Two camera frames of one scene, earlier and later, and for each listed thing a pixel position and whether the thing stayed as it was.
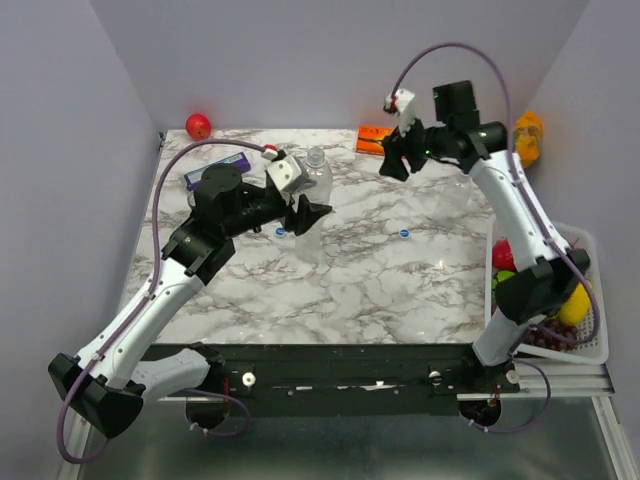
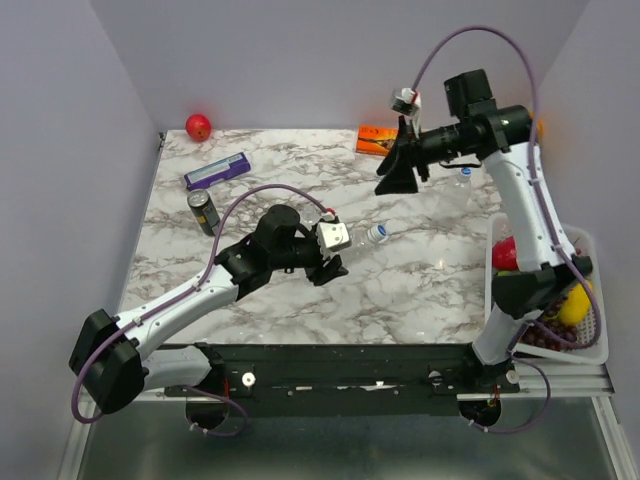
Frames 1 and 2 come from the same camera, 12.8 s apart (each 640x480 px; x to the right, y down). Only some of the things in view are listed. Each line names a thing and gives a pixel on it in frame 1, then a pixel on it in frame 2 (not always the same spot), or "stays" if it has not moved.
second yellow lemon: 577,307 stays
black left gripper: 307,214 → 321,275
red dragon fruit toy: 503,257 stays
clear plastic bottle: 455,197 stays
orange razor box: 370,138 stays
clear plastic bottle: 316,169 → 362,248
